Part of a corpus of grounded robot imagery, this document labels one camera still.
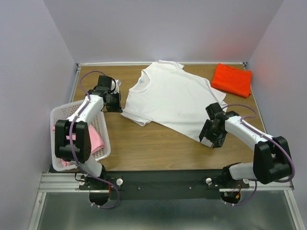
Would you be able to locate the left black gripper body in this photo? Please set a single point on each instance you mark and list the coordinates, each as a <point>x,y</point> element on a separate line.
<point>112,100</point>

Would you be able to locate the white plastic laundry basket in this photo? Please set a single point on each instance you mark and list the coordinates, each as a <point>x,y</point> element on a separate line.
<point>62,113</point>

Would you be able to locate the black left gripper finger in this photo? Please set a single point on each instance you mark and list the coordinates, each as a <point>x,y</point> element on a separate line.
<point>114,111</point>
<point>118,101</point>

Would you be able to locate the folded orange t-shirt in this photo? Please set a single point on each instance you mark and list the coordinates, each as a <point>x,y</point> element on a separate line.
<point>232,80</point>

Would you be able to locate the white t-shirt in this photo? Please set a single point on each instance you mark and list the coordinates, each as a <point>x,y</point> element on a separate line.
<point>172,97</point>

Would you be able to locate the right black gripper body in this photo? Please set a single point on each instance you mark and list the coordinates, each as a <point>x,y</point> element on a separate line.
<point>216,134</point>

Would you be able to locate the pink t-shirt in basket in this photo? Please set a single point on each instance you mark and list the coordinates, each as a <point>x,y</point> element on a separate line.
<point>96,143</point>

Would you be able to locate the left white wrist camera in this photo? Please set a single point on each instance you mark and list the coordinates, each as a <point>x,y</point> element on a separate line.
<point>115,88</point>

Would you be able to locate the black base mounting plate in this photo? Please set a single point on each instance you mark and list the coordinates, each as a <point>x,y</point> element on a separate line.
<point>160,185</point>

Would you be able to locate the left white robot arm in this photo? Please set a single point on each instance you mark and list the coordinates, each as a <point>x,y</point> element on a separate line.
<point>72,139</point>

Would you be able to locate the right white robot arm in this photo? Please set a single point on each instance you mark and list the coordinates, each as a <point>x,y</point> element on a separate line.
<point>272,160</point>

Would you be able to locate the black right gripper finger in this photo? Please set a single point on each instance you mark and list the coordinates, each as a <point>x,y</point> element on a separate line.
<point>206,131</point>
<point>216,142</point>

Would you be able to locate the aluminium front rail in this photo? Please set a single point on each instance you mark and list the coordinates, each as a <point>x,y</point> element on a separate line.
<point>70,183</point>

